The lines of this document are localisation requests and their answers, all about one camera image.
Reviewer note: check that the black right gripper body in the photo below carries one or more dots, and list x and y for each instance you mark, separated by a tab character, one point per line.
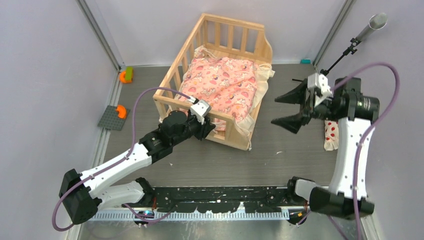
323	111

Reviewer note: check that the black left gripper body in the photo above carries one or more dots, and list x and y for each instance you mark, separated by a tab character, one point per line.
196	128

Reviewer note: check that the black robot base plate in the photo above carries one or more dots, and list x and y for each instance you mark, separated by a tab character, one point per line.
254	199

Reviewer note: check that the wooden slatted pet bed frame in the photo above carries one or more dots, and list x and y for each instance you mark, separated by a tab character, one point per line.
222	36

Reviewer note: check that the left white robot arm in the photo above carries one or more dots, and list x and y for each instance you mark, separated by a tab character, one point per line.
84	194

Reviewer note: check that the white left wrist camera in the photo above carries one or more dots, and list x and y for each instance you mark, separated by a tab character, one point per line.
200	109

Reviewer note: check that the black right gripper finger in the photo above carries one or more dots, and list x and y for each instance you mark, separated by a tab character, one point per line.
296	96
292	123

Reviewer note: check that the small teal block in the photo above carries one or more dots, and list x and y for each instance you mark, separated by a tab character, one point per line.
305	61

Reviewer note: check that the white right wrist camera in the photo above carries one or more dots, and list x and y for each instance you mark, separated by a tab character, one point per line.
318	84

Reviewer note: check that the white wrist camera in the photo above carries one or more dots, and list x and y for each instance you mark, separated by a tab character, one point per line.
318	84
200	109

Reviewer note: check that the pink unicorn print cushion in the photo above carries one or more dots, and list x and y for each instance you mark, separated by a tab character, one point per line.
233	87

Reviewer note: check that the microphone on black stand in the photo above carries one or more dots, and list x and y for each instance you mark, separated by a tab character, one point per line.
376	22

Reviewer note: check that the white strawberry print pillow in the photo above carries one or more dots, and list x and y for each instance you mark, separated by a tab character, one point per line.
331	135

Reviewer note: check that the orange arch toy block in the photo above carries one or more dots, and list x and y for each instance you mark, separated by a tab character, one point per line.
121	112

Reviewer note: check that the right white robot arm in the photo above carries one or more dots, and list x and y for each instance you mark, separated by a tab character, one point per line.
346	195

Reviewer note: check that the grey building block plate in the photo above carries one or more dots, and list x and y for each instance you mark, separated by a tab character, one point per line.
110	121

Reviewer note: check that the orange and green toy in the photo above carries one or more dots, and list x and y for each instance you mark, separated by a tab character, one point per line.
126	76

